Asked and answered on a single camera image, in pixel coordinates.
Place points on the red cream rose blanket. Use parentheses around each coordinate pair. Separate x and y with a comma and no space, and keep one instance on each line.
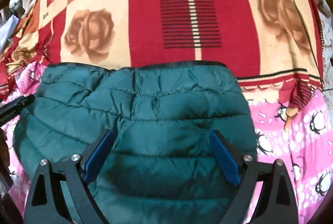
(266,44)

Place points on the dark green puffer jacket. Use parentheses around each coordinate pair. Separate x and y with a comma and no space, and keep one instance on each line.
(161,168)

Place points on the light blue cloth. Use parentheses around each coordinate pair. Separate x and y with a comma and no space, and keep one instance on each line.
(7,30)

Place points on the pink penguin bedsheet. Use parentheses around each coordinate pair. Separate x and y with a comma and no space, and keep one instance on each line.
(305,145)

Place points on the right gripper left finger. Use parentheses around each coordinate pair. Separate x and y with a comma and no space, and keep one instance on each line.
(57,186)

